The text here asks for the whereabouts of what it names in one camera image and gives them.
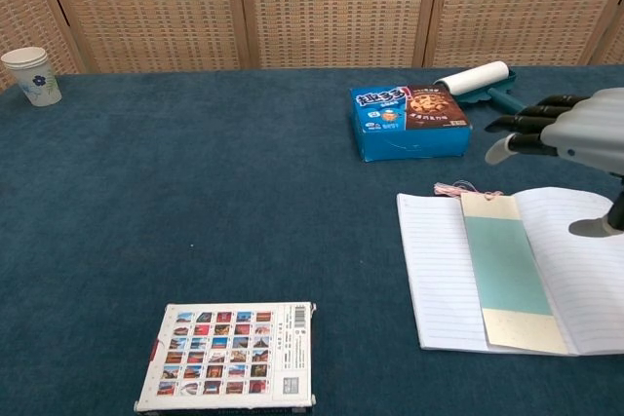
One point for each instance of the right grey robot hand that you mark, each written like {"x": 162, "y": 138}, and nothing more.
{"x": 590, "y": 128}

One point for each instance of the blue cookie box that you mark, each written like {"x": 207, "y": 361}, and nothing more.
{"x": 385, "y": 114}

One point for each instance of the woven folding screen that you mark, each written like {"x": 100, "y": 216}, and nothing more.
{"x": 146, "y": 7}

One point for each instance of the white postcard box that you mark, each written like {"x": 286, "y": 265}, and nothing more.
{"x": 224, "y": 357}

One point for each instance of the open lined notebook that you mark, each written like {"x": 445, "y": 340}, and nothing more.
{"x": 434, "y": 265}

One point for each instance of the teal lint roller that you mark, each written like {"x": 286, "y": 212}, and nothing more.
{"x": 475, "y": 76}

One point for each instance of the teal felt table cover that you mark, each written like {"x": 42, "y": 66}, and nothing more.
{"x": 146, "y": 192}

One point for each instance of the teal and cream bookmark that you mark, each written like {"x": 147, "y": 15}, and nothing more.
{"x": 507, "y": 265}

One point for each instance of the paper cup with flower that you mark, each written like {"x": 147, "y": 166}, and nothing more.
{"x": 36, "y": 80}

